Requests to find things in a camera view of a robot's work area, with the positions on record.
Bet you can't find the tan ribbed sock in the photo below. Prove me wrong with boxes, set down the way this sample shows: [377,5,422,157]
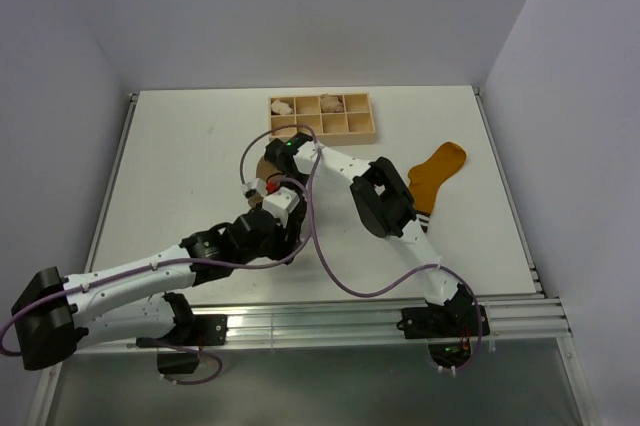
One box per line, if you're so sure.
[248,157,281,208]

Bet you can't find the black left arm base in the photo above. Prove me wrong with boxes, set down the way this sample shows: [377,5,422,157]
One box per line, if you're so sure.
[135,314,228,386]

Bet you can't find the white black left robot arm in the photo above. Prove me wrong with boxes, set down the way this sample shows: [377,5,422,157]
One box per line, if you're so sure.
[9,191,307,371]

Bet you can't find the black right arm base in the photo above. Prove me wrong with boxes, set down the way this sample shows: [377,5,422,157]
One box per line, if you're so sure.
[396,305,491,372]

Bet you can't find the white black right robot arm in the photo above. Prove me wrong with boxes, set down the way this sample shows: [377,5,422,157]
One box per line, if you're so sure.
[264,133,481,336]

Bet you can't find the cream rolled sock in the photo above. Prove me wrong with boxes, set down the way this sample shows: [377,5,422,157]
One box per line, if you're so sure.
[270,99,294,116]

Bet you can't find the wooden compartment tray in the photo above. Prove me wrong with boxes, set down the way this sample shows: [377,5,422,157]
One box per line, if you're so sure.
[269,93,377,146]

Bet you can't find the beige rolled sock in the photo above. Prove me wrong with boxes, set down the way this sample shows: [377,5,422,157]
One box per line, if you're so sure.
[319,94,345,114]

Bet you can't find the mustard orange sock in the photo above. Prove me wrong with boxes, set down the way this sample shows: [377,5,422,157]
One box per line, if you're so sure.
[408,142,467,233]

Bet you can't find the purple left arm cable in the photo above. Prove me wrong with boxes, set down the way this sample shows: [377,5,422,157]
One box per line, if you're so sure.
[0,176,316,387]

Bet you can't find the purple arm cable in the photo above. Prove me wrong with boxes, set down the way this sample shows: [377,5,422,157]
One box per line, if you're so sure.
[0,176,316,387]
[238,125,484,375]

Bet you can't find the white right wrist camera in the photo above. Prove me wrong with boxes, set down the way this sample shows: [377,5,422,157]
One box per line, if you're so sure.
[241,178,266,200]

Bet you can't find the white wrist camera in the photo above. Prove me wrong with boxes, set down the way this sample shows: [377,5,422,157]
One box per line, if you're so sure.
[241,178,266,200]
[262,181,300,227]

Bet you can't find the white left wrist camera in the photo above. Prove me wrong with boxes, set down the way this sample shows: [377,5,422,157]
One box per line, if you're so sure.
[262,181,300,227]

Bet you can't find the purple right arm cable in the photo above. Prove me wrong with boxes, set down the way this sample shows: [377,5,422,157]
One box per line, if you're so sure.
[238,125,484,375]

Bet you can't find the aluminium table edge rail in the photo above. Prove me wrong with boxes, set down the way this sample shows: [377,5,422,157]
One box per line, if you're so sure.
[82,92,140,273]

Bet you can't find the aluminium front frame rails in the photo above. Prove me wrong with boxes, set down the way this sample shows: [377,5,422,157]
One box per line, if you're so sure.
[49,295,574,352]

